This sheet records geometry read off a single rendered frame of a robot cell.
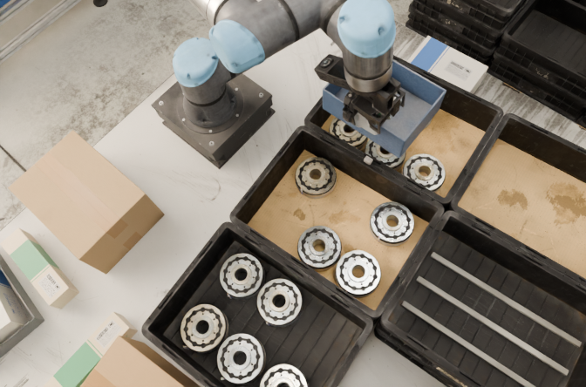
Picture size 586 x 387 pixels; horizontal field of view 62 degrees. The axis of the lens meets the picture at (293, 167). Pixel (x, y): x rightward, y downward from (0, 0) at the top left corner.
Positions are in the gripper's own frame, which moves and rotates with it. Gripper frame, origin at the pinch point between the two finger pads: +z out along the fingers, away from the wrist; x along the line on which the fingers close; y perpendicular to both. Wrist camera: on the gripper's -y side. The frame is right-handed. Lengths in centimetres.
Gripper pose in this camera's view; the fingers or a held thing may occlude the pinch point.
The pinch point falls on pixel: (362, 118)
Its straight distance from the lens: 99.1
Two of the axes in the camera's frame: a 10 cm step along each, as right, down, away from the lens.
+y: 7.4, 5.9, -3.3
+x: 6.6, -7.4, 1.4
